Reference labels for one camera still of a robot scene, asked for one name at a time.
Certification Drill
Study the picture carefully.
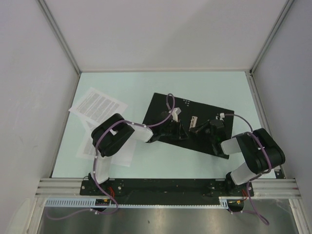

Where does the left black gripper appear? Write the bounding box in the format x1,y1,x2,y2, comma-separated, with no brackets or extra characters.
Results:
160,119,189,140

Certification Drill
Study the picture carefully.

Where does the black clip folder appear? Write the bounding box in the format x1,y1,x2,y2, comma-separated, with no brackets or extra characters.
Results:
160,97,234,159

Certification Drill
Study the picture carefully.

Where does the printed paper sheet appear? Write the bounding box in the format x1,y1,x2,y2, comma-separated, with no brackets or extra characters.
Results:
76,119,96,160
69,88,128,124

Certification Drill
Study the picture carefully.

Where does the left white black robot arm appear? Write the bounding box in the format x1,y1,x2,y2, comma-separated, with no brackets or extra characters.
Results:
90,108,188,195

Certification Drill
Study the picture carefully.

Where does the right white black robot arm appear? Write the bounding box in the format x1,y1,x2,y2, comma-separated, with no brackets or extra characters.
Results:
189,119,286,195

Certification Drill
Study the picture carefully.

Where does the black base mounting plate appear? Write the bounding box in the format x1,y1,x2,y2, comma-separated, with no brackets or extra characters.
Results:
79,177,255,205

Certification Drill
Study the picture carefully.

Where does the bottom white paper sheet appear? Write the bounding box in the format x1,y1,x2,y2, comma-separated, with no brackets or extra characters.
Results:
111,139,137,167

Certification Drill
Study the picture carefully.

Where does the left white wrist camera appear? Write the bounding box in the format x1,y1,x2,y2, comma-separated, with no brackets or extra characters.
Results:
169,107,181,122

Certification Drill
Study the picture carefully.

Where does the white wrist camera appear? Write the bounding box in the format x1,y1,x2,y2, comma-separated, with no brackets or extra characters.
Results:
169,107,181,122
215,113,225,121

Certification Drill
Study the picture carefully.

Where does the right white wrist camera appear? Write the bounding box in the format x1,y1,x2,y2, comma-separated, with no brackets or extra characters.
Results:
215,113,225,121

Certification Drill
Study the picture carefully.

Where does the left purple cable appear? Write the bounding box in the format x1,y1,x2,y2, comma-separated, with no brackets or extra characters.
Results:
45,93,176,221

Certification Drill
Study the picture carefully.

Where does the purple cable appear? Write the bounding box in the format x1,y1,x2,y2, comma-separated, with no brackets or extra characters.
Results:
45,93,176,221
219,113,273,226

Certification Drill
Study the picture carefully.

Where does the right aluminium side rail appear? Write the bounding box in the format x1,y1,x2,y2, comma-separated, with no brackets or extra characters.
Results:
245,70,287,180

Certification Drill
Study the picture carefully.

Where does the right aluminium corner post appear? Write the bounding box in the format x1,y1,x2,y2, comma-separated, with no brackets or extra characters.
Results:
249,0,297,74

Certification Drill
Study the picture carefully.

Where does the aluminium corner post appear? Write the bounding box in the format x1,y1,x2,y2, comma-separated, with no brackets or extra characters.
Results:
249,0,297,74
35,0,81,75

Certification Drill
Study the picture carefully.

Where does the aluminium front frame rail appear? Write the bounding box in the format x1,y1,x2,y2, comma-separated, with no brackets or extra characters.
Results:
35,178,301,199

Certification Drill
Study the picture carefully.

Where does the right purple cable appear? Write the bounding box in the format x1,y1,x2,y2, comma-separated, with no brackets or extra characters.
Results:
219,113,273,226

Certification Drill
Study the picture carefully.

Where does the grey slotted cable duct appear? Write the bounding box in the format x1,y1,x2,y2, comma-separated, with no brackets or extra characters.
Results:
45,197,244,210

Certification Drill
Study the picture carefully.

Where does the left aluminium corner post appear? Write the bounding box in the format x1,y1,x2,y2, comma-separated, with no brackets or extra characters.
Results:
35,0,81,75

